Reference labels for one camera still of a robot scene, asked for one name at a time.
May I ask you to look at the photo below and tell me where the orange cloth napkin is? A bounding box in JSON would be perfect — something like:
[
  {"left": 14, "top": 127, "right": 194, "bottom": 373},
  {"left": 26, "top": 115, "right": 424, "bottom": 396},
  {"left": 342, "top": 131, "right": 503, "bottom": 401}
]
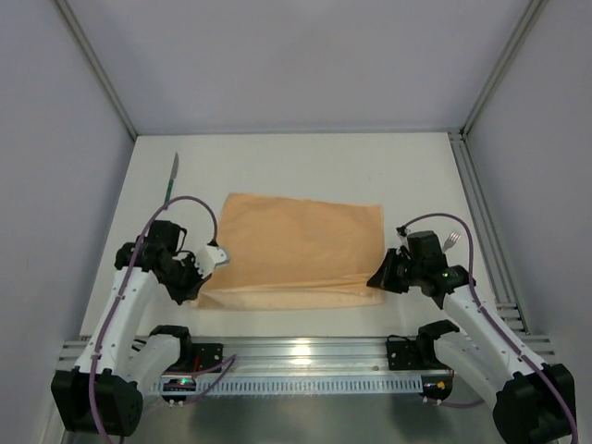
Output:
[{"left": 193, "top": 193, "right": 385, "bottom": 311}]

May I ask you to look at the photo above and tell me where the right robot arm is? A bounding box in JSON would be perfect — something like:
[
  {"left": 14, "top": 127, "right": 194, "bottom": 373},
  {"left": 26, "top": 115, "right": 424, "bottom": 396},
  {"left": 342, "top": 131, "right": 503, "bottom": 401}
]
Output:
[{"left": 366, "top": 228, "right": 579, "bottom": 443}]

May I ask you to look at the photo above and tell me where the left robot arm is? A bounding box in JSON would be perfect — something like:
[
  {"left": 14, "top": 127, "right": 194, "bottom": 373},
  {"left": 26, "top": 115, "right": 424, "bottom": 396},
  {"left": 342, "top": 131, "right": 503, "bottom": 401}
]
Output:
[{"left": 51, "top": 220, "right": 206, "bottom": 438}]

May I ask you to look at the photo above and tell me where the left small controller board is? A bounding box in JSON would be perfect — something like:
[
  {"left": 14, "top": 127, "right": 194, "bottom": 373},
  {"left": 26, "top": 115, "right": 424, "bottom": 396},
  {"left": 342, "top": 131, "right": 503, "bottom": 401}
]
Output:
[{"left": 159, "top": 377, "right": 196, "bottom": 403}]

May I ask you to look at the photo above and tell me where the right small connector board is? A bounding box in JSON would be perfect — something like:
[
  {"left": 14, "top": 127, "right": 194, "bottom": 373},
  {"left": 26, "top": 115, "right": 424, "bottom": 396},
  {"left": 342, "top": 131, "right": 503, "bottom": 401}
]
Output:
[{"left": 420, "top": 377, "right": 453, "bottom": 401}]

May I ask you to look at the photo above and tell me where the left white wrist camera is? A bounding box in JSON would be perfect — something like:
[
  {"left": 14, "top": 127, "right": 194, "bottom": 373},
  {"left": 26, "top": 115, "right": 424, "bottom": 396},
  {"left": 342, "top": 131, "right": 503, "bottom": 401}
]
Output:
[{"left": 195, "top": 245, "right": 230, "bottom": 275}]

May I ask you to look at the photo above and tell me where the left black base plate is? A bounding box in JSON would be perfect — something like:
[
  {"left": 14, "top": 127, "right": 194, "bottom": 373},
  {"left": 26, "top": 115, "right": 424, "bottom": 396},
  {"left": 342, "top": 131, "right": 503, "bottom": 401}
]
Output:
[{"left": 190, "top": 342, "right": 224, "bottom": 373}]

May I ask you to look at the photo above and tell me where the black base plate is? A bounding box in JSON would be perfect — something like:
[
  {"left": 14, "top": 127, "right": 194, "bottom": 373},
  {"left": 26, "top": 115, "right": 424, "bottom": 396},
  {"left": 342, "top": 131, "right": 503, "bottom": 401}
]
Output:
[
  {"left": 190, "top": 342, "right": 224, "bottom": 373},
  {"left": 385, "top": 335, "right": 429, "bottom": 371}
]

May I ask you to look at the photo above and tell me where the fork with green handle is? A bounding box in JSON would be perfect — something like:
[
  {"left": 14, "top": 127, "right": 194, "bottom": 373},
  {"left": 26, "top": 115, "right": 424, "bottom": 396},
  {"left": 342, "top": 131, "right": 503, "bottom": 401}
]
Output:
[{"left": 442, "top": 231, "right": 463, "bottom": 253}]

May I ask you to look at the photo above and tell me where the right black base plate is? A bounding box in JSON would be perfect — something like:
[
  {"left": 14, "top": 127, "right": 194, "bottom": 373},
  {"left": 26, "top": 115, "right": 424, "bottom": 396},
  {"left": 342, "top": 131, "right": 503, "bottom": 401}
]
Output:
[{"left": 385, "top": 335, "right": 429, "bottom": 371}]

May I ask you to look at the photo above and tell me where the slotted grey cable duct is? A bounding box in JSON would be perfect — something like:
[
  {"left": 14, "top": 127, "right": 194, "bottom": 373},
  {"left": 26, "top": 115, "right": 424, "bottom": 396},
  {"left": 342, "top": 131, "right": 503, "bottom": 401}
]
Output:
[{"left": 149, "top": 374, "right": 424, "bottom": 398}]

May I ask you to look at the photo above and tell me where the right side aluminium rail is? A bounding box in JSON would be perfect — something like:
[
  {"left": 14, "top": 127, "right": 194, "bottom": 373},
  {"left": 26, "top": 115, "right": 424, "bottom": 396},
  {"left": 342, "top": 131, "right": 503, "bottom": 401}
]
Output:
[{"left": 448, "top": 131, "right": 530, "bottom": 335}]

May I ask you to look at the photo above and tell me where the aluminium rail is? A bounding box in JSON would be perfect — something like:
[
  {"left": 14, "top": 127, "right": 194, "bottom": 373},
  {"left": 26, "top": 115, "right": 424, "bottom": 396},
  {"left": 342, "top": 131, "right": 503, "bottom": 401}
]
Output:
[
  {"left": 448, "top": 131, "right": 530, "bottom": 335},
  {"left": 54, "top": 336, "right": 561, "bottom": 375}
]

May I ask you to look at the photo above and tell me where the aluminium front rail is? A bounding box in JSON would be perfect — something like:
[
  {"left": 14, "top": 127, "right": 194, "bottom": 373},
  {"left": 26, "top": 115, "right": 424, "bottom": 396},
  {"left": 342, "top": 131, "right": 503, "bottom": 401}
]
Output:
[{"left": 54, "top": 336, "right": 561, "bottom": 375}]

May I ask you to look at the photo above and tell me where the knife with green handle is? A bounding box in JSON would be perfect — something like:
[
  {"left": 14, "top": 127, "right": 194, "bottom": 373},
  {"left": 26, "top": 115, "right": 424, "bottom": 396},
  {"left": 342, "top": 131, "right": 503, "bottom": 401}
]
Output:
[{"left": 164, "top": 153, "right": 179, "bottom": 204}]

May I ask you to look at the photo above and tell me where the right aluminium frame post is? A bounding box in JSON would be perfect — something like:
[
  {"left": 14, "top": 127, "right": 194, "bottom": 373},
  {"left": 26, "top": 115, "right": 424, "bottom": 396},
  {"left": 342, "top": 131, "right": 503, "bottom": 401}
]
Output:
[{"left": 460, "top": 0, "right": 549, "bottom": 138}]

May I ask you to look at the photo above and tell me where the aluminium frame post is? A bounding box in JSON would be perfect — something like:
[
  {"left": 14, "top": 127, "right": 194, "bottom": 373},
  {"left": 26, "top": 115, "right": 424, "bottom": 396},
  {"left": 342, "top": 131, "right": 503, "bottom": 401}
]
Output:
[
  {"left": 460, "top": 0, "right": 549, "bottom": 138},
  {"left": 52, "top": 0, "right": 139, "bottom": 142}
]

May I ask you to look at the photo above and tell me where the left aluminium frame post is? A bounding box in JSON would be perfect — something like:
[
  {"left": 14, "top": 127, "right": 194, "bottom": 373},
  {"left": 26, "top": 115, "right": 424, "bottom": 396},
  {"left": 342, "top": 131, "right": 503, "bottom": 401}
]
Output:
[{"left": 52, "top": 0, "right": 139, "bottom": 142}]

